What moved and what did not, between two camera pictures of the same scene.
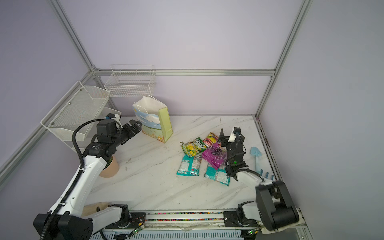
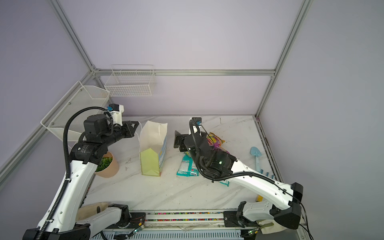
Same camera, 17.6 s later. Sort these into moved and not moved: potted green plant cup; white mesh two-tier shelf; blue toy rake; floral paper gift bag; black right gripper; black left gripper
Moved: floral paper gift bag; black right gripper
Not moved: white mesh two-tier shelf; black left gripper; blue toy rake; potted green plant cup
